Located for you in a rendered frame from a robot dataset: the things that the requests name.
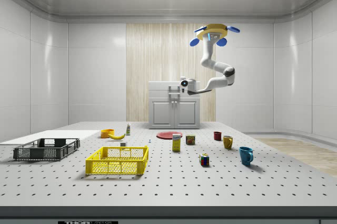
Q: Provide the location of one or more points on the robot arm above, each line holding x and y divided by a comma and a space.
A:
210, 60

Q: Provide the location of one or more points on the white cabinet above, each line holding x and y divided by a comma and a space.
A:
160, 113

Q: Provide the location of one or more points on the red plate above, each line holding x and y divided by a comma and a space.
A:
168, 135

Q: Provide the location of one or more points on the yellow and white carton box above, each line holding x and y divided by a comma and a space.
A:
176, 143

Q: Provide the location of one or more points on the flat-sided can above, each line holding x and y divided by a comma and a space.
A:
190, 140

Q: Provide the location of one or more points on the small white bottle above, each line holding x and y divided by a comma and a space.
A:
128, 130

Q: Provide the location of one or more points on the red mug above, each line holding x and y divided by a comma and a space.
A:
217, 136

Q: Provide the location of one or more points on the banana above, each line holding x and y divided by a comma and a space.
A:
117, 137

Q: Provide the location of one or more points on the grey cube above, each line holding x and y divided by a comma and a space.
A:
123, 144

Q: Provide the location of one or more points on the puzzle cube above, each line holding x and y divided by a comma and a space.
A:
204, 160

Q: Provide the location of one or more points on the yellow bowl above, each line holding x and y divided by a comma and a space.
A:
106, 134

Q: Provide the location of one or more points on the yellow mug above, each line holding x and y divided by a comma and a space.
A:
227, 142

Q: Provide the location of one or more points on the drone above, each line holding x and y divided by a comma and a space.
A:
213, 28

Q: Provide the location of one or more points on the yellow basket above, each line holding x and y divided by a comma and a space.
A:
116, 167

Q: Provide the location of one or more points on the blue mug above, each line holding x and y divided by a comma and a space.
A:
245, 155

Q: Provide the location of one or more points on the white board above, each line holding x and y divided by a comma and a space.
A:
52, 135

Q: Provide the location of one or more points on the dark grey basket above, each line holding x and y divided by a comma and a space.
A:
39, 153

